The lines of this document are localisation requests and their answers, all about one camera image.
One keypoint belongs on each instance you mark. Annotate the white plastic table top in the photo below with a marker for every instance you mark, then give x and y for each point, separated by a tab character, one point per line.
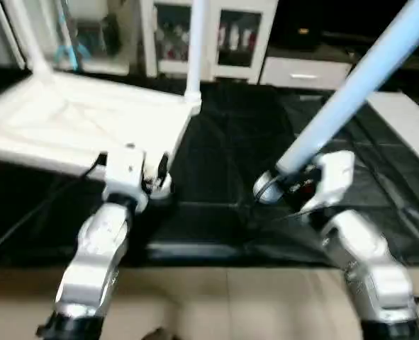
74	120

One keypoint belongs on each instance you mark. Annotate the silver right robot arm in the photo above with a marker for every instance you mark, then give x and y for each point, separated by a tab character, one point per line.
369	262

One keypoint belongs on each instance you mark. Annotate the white flat board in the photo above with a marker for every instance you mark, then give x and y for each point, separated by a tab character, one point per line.
408	127

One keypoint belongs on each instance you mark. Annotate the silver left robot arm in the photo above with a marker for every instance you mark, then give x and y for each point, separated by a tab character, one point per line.
99	255

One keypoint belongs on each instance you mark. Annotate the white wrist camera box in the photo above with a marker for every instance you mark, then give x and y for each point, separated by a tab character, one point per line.
124	173
333	177

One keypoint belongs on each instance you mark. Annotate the light blue stand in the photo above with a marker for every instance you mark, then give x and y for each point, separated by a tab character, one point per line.
69	42

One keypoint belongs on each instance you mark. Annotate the white drawer unit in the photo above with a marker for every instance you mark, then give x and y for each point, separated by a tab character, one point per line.
305	73

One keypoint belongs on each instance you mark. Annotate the white plastic table leg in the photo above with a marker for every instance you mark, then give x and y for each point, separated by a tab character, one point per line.
28	39
197	49
358	78

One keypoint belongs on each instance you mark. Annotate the white glass door cabinet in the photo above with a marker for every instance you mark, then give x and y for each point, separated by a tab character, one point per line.
230	39

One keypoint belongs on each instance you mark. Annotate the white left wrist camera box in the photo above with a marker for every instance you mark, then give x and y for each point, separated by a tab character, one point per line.
124	173

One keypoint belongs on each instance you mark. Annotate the black work mat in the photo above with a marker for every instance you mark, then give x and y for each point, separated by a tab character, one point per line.
223	212

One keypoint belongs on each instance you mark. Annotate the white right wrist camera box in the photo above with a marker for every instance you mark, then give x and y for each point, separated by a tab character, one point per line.
333	177

